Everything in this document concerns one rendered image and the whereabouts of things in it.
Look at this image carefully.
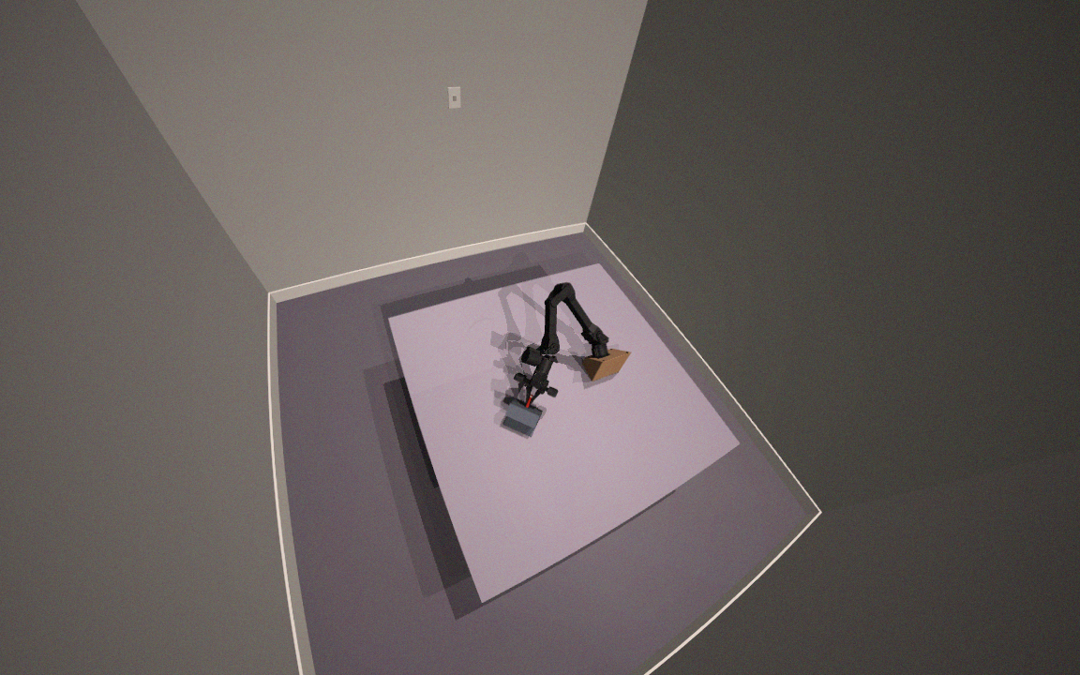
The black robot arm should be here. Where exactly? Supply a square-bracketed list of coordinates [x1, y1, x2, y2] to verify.
[521, 282, 610, 390]

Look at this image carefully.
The grey flat panel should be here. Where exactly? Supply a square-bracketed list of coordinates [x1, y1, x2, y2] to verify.
[504, 399, 542, 436]

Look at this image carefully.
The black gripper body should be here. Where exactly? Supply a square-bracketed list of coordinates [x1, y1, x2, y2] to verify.
[514, 367, 558, 399]

